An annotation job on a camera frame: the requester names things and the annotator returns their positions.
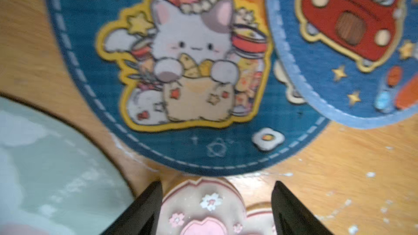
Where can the pink flower coaster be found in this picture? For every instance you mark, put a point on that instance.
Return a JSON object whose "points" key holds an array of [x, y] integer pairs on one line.
{"points": [[211, 206]]}

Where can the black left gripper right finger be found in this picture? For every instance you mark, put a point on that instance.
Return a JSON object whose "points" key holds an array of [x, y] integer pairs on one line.
{"points": [[291, 217]]}

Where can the blue cartoon animals coaster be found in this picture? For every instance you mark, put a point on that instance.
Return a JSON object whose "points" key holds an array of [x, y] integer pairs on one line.
{"points": [[195, 85]]}

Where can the blue red car coaster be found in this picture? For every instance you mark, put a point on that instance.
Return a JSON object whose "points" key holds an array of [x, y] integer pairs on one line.
{"points": [[354, 61]]}

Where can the green bunny round coaster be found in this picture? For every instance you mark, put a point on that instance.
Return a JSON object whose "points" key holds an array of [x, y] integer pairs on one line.
{"points": [[55, 181]]}

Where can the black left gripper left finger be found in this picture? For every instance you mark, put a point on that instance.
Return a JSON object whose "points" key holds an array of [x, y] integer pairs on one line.
{"points": [[141, 217]]}

